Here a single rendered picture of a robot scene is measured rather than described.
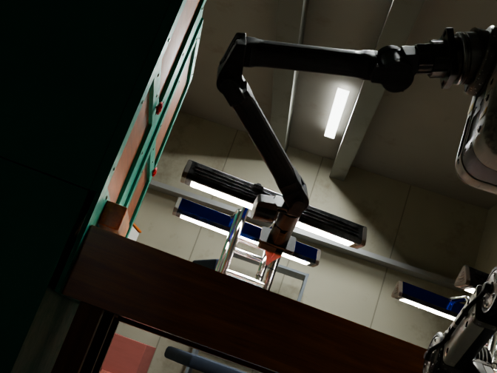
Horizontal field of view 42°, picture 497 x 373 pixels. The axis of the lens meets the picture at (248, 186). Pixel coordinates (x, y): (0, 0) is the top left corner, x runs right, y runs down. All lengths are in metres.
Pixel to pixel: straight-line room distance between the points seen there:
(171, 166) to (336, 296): 2.72
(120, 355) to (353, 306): 3.15
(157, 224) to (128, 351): 2.46
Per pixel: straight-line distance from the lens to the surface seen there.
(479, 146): 1.43
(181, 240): 8.28
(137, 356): 6.34
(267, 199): 1.70
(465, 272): 2.22
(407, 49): 1.55
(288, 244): 1.79
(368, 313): 8.21
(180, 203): 2.57
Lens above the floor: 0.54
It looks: 16 degrees up
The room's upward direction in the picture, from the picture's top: 20 degrees clockwise
